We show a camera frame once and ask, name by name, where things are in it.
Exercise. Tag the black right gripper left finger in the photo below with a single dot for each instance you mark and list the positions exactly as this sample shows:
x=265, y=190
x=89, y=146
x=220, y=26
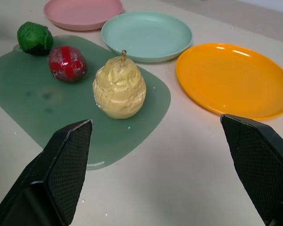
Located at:
x=49, y=179

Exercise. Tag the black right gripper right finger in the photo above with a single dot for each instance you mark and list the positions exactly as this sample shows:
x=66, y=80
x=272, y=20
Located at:
x=259, y=164

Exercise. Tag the orange plate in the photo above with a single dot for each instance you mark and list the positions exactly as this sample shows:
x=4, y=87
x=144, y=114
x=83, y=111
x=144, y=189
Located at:
x=233, y=80

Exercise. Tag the dark red taped fruit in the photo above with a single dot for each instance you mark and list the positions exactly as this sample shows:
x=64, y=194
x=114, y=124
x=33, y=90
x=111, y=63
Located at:
x=67, y=63

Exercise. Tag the green toy vegetable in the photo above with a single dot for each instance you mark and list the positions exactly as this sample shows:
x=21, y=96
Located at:
x=34, y=37

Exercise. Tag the pink plate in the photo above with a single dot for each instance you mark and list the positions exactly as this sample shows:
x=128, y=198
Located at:
x=82, y=13

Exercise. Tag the light green plate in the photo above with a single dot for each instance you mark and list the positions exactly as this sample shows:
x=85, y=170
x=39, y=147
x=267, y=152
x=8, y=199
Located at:
x=146, y=35

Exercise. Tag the green cutting mat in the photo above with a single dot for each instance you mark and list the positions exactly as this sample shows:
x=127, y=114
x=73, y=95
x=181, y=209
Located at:
x=37, y=101

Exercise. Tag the yellow pear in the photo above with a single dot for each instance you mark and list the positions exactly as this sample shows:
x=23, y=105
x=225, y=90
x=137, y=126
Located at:
x=119, y=89

